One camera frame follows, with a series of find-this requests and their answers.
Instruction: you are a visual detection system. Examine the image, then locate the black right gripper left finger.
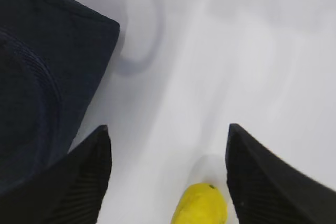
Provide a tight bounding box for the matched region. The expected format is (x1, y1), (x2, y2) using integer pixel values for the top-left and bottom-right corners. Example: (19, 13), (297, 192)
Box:
(1, 125), (112, 224)

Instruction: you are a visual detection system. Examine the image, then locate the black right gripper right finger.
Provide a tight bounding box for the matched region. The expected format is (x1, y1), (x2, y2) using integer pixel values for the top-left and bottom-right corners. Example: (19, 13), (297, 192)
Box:
(225, 124), (335, 223)

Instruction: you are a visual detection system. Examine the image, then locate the yellow toy fruit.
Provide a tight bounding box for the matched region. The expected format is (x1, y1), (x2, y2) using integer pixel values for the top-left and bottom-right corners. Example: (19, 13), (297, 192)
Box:
(171, 183), (227, 224)

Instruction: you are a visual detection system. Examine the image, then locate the dark navy fabric lunch bag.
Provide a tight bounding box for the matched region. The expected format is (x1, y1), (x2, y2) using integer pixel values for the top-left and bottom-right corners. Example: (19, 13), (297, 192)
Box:
(1, 0), (120, 193)

